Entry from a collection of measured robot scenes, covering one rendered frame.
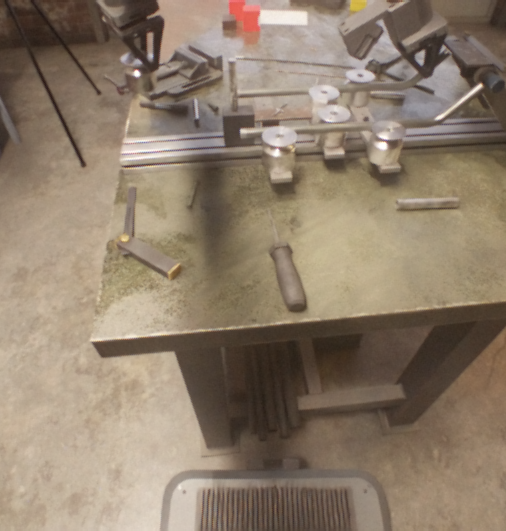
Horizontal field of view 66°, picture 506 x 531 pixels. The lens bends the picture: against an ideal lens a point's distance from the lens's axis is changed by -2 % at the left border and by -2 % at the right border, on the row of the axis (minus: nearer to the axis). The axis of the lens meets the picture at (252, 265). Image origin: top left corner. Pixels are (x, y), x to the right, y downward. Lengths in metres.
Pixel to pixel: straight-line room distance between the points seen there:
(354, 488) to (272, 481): 0.19
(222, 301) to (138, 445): 0.94
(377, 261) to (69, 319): 1.32
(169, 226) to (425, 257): 0.36
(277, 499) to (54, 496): 0.68
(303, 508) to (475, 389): 0.79
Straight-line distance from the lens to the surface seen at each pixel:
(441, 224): 0.65
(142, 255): 0.55
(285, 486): 1.05
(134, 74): 0.70
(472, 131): 0.82
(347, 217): 0.61
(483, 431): 1.53
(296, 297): 0.47
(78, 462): 1.43
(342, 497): 1.06
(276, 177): 0.60
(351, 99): 0.78
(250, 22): 1.21
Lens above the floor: 1.29
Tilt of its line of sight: 51 degrees down
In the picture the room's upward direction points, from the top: straight up
